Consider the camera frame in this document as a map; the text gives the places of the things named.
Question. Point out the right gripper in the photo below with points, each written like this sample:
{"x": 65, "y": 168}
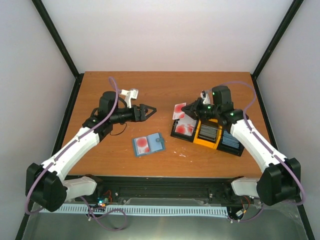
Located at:
{"x": 194, "y": 108}

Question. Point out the light blue cable duct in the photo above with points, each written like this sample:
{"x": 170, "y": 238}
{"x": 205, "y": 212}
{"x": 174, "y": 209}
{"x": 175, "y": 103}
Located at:
{"x": 164, "y": 211}

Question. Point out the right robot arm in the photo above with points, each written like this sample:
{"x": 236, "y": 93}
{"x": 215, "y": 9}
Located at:
{"x": 281, "y": 176}

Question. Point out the red white credit card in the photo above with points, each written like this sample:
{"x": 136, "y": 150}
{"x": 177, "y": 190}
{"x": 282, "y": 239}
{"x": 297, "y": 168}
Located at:
{"x": 141, "y": 145}

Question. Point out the electronics board with leds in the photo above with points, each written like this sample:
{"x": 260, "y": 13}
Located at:
{"x": 105, "y": 199}

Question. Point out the blue card stack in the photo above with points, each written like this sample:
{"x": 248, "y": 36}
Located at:
{"x": 229, "y": 140}

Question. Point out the black frame post left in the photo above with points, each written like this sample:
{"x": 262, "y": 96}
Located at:
{"x": 43, "y": 13}

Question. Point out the black card bin right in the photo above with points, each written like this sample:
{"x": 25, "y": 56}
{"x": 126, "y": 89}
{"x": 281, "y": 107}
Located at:
{"x": 237, "y": 152}

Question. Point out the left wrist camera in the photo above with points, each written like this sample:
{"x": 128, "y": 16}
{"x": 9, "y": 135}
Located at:
{"x": 129, "y": 95}

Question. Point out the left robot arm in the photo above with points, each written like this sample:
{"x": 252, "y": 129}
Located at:
{"x": 46, "y": 183}

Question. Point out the black frame post right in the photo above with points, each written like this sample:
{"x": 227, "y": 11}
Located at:
{"x": 281, "y": 29}

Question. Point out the black card bin left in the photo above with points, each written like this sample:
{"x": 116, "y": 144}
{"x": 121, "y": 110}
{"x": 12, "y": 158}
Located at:
{"x": 182, "y": 137}

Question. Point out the black front rail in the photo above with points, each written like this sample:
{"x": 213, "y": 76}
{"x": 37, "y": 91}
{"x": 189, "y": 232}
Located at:
{"x": 210, "y": 190}

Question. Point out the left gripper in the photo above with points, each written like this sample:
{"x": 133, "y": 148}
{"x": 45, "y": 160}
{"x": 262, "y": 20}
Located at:
{"x": 141, "y": 117}

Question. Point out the black frame post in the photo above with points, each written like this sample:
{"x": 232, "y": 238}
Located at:
{"x": 281, "y": 29}
{"x": 43, "y": 13}

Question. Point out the black card bin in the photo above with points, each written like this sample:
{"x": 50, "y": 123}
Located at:
{"x": 237, "y": 152}
{"x": 182, "y": 137}

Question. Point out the teal card holder wallet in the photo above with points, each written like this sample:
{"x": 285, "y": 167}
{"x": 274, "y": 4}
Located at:
{"x": 156, "y": 144}

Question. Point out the yellow card bin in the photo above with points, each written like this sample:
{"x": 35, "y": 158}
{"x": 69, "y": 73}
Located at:
{"x": 211, "y": 122}

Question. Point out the grey card stack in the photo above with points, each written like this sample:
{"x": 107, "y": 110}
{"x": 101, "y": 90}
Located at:
{"x": 208, "y": 133}

